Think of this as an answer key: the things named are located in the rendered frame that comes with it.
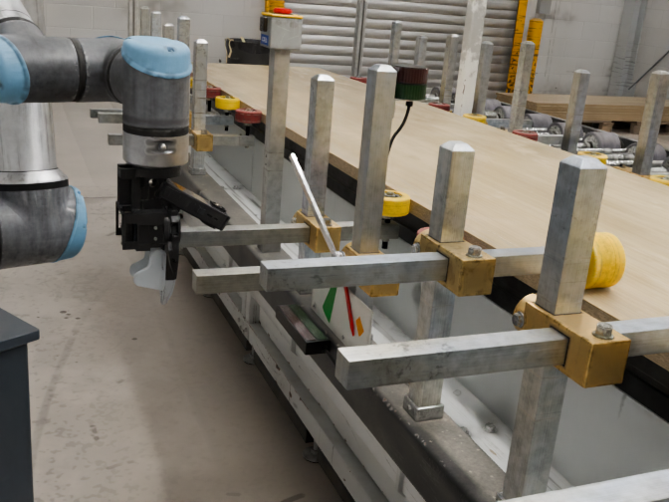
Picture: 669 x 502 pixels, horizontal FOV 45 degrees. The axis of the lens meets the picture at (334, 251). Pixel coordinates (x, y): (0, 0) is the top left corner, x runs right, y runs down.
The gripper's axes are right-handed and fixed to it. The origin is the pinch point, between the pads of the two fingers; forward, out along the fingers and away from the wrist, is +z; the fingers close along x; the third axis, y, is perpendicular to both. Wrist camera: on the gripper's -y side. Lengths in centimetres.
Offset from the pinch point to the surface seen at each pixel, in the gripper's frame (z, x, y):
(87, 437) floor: 83, -99, 3
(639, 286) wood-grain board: -7, 27, -64
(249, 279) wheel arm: -2.4, 1.6, -12.0
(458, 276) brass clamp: -12.0, 29.5, -31.0
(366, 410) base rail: 17.4, 11.0, -29.5
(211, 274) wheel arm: -3.4, 1.2, -6.2
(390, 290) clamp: -0.4, 5.1, -34.5
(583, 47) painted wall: 2, -763, -685
